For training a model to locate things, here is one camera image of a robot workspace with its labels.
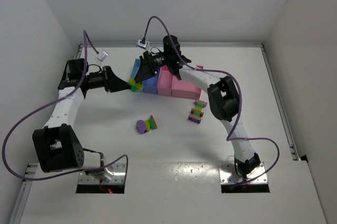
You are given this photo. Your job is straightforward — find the lime green square lego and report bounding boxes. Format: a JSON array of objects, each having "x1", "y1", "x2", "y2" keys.
[{"x1": 129, "y1": 78, "x2": 143, "y2": 92}]

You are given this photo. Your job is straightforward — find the dark green lego plate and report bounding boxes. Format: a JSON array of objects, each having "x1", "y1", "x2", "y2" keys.
[{"x1": 128, "y1": 79, "x2": 138, "y2": 92}]

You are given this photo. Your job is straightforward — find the orange brown lego plate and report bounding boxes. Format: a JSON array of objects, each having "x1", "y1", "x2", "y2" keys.
[{"x1": 149, "y1": 115, "x2": 157, "y2": 130}]

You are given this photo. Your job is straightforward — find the purple rounded lego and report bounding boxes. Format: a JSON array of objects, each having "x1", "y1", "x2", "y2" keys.
[{"x1": 136, "y1": 120, "x2": 147, "y2": 134}]

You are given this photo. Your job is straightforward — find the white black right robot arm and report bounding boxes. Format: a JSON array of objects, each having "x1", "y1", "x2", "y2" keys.
[{"x1": 135, "y1": 35, "x2": 261, "y2": 181}]

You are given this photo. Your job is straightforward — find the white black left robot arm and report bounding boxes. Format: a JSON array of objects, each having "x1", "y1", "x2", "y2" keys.
[{"x1": 32, "y1": 59, "x2": 131, "y2": 173}]

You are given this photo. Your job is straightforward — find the light blue bin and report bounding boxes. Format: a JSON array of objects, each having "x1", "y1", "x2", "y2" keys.
[{"x1": 130, "y1": 59, "x2": 140, "y2": 80}]

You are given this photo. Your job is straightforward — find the dark blue bin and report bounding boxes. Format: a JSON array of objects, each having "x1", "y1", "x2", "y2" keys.
[{"x1": 143, "y1": 71, "x2": 160, "y2": 94}]

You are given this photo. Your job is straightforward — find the small pink bin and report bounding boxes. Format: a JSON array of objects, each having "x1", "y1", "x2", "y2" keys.
[{"x1": 157, "y1": 66, "x2": 173, "y2": 96}]

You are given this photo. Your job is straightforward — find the large pink bin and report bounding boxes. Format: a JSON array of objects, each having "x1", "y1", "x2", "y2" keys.
[{"x1": 171, "y1": 76, "x2": 202, "y2": 100}]

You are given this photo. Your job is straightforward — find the lego stack on table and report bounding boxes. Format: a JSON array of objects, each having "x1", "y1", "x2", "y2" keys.
[{"x1": 188, "y1": 100, "x2": 207, "y2": 124}]

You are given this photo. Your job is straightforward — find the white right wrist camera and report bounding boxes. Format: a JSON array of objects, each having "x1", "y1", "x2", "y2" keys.
[{"x1": 136, "y1": 40, "x2": 149, "y2": 50}]

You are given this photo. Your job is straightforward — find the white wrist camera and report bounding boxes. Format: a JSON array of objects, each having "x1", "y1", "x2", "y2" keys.
[
  {"x1": 96, "y1": 51, "x2": 108, "y2": 62},
  {"x1": 136, "y1": 40, "x2": 149, "y2": 50}
]

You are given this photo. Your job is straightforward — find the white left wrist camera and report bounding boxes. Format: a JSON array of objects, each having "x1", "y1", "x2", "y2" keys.
[{"x1": 96, "y1": 51, "x2": 108, "y2": 62}]

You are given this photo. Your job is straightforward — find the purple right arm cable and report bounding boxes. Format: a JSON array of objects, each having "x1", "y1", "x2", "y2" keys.
[{"x1": 136, "y1": 16, "x2": 280, "y2": 188}]

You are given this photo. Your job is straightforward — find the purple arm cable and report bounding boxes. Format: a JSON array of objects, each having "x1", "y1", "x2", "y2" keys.
[
  {"x1": 2, "y1": 29, "x2": 129, "y2": 182},
  {"x1": 136, "y1": 16, "x2": 280, "y2": 188}
]

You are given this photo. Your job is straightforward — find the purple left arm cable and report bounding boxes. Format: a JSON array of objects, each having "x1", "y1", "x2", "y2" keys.
[{"x1": 2, "y1": 29, "x2": 129, "y2": 182}]

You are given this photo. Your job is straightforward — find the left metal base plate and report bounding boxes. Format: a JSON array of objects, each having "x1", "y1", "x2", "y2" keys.
[{"x1": 77, "y1": 163, "x2": 126, "y2": 186}]

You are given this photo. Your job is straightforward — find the metal base plate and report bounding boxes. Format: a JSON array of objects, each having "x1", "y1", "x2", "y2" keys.
[
  {"x1": 77, "y1": 163, "x2": 126, "y2": 186},
  {"x1": 219, "y1": 162, "x2": 269, "y2": 186}
]

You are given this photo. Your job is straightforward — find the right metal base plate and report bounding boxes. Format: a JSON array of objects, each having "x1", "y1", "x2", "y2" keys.
[{"x1": 219, "y1": 162, "x2": 269, "y2": 186}]

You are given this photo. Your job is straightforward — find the aluminium frame rail left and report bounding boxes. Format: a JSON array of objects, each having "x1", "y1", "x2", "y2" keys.
[{"x1": 10, "y1": 44, "x2": 83, "y2": 224}]

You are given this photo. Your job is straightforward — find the aluminium frame rail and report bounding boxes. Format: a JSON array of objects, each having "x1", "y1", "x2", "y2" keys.
[
  {"x1": 261, "y1": 44, "x2": 301, "y2": 161},
  {"x1": 10, "y1": 44, "x2": 83, "y2": 224}
]

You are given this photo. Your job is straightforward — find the aluminium frame rail right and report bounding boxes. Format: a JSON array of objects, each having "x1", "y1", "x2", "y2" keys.
[{"x1": 261, "y1": 44, "x2": 301, "y2": 161}]

